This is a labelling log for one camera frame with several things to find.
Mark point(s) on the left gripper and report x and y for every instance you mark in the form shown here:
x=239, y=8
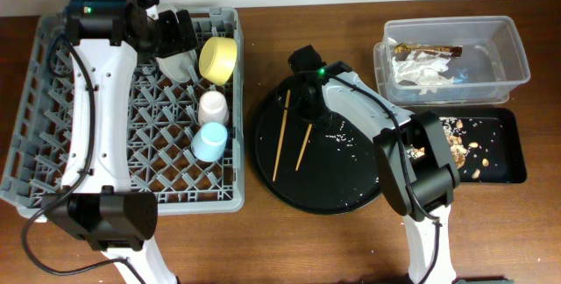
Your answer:
x=176, y=42

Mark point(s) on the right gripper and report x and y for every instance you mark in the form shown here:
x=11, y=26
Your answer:
x=300, y=110

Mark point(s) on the wooden chopstick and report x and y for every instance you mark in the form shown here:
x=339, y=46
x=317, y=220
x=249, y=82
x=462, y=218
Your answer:
x=281, y=135
x=303, y=147

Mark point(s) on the grey plate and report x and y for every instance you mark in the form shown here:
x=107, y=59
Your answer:
x=177, y=67

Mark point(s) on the yellow bowl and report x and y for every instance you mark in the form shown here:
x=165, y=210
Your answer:
x=218, y=59

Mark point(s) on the pink cup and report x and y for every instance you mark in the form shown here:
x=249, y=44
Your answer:
x=213, y=108

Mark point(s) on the blue cup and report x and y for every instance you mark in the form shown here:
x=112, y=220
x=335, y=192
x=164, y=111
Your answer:
x=209, y=143

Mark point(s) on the white napkin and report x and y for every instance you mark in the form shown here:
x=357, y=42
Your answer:
x=421, y=69

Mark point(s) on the food scraps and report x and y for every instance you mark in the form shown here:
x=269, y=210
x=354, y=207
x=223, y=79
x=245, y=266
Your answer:
x=460, y=150

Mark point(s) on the brown snack wrapper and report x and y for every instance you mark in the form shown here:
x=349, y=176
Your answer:
x=403, y=50

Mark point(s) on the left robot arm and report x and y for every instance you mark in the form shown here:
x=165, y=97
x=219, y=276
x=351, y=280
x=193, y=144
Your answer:
x=107, y=39

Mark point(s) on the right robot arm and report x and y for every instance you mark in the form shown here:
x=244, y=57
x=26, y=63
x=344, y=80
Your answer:
x=417, y=172

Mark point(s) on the grey dishwasher rack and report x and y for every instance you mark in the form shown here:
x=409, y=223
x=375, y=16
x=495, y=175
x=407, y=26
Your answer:
x=162, y=121

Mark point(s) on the round black tray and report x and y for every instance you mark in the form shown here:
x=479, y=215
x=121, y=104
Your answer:
x=338, y=173

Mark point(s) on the clear plastic bin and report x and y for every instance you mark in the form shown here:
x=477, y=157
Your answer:
x=493, y=61

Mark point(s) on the black rectangular tray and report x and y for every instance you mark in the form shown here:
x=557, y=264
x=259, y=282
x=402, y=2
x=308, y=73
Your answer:
x=493, y=150

